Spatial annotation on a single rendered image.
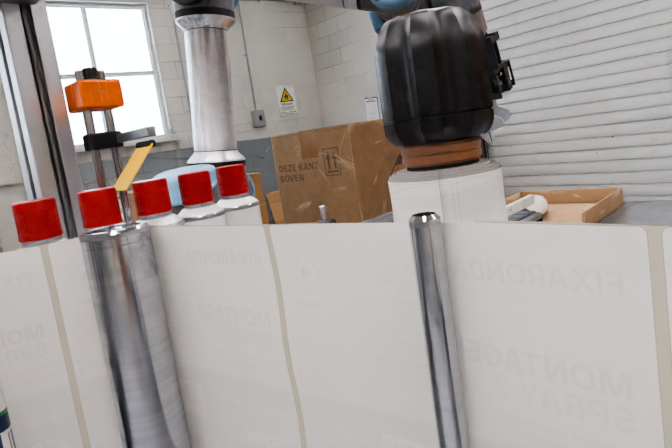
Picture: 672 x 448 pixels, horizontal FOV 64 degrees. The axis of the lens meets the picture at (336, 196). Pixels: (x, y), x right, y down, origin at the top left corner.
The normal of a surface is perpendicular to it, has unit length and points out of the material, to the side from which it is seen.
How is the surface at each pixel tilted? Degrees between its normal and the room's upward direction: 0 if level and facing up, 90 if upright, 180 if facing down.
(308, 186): 90
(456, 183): 93
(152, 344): 90
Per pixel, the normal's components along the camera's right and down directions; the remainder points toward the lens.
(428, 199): -0.48, 0.18
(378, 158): 0.73, -0.03
